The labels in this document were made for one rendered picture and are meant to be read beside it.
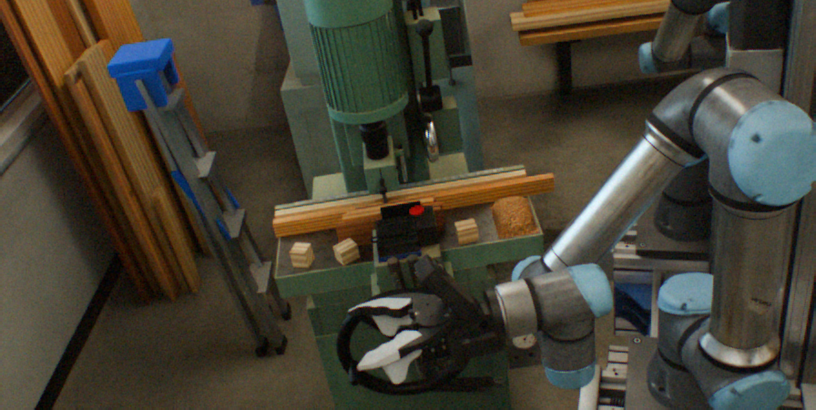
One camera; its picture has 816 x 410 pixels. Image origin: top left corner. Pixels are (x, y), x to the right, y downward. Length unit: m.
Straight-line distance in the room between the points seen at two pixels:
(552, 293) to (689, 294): 0.37
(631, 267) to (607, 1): 1.97
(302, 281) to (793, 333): 1.00
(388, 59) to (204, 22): 2.70
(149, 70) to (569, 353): 1.62
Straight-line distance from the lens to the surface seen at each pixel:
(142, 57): 2.44
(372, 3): 1.57
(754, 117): 1.05
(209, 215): 2.61
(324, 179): 2.28
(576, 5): 3.69
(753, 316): 1.24
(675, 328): 1.40
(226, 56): 4.31
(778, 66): 1.43
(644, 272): 1.96
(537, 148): 3.83
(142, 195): 3.15
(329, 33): 1.59
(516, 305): 1.08
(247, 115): 4.44
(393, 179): 1.77
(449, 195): 1.86
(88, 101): 2.97
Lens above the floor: 1.96
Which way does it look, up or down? 32 degrees down
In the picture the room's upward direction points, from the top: 10 degrees counter-clockwise
